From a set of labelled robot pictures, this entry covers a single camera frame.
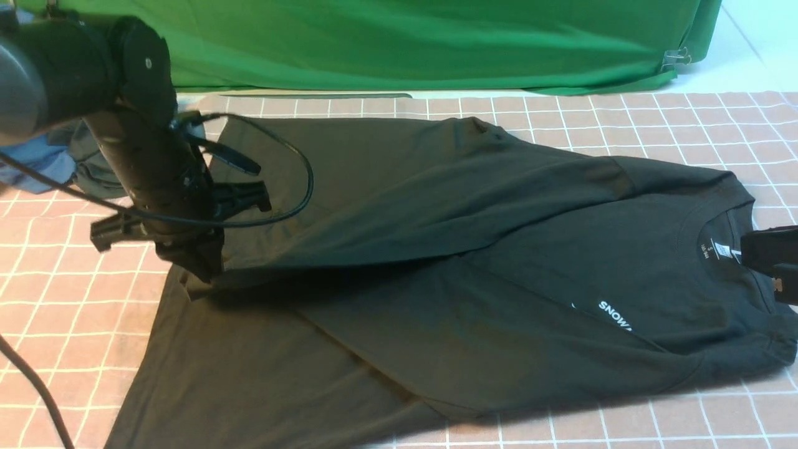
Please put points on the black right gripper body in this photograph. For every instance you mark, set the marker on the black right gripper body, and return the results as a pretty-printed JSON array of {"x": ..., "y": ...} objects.
[{"x": 773, "y": 252}]

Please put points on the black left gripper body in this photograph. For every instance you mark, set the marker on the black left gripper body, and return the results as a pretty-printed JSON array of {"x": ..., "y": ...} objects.
[{"x": 185, "y": 222}]

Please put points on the dark gray long-sleeve shirt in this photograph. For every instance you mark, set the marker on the dark gray long-sleeve shirt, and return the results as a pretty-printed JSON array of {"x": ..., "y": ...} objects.
[{"x": 447, "y": 270}]

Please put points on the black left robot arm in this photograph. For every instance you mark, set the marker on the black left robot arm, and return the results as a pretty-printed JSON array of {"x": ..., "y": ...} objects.
[{"x": 114, "y": 74}]

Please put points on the dark crumpled garment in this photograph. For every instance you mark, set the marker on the dark crumpled garment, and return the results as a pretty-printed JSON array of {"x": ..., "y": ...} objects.
[{"x": 92, "y": 174}]

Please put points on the pink checkered tablecloth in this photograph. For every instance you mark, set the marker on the pink checkered tablecloth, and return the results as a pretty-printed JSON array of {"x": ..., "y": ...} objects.
[{"x": 82, "y": 319}]

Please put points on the blue crumpled garment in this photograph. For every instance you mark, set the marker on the blue crumpled garment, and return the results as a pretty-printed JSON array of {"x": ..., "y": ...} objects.
[{"x": 39, "y": 155}]

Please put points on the metal binder clip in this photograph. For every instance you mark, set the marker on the metal binder clip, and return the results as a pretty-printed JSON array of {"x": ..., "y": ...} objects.
[{"x": 674, "y": 58}]

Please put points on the green backdrop cloth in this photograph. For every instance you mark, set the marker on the green backdrop cloth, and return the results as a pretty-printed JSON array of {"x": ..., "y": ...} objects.
[{"x": 566, "y": 48}]

